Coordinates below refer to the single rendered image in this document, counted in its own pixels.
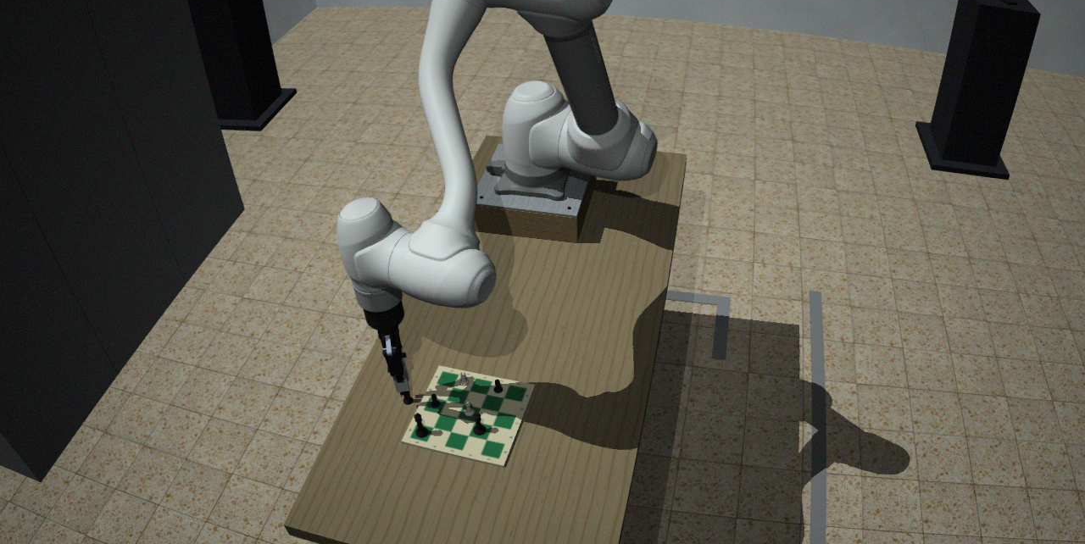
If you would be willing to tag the green and cream chessboard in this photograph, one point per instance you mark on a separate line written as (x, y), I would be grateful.
(450, 431)

